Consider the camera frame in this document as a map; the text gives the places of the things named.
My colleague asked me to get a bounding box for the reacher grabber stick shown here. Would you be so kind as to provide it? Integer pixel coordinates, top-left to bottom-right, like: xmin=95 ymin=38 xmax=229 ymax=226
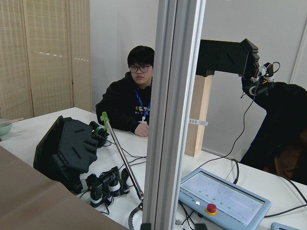
xmin=102 ymin=112 xmax=144 ymax=230

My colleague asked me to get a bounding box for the aluminium frame post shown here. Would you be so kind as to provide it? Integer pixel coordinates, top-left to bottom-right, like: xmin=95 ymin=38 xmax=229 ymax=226
xmin=142 ymin=0 xmax=206 ymax=230

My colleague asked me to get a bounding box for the blue teach pendant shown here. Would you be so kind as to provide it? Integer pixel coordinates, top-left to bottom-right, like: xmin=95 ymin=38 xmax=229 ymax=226
xmin=179 ymin=169 xmax=271 ymax=230
xmin=271 ymin=222 xmax=299 ymax=230

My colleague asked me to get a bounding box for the wooden block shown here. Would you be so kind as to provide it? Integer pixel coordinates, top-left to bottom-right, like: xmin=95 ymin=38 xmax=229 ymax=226
xmin=185 ymin=75 xmax=213 ymax=157

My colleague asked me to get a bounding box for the black teleoperation device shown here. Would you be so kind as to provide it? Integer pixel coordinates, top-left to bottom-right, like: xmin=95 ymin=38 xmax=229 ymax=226
xmin=196 ymin=39 xmax=275 ymax=97
xmin=33 ymin=116 xmax=130 ymax=207

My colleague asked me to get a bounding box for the person in black hoodie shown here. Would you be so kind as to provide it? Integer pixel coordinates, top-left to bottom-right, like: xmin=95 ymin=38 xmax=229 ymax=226
xmin=95 ymin=46 xmax=154 ymax=137

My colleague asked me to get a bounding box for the green bowl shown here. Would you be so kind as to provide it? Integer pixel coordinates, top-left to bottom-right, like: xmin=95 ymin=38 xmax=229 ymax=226
xmin=0 ymin=123 xmax=13 ymax=137

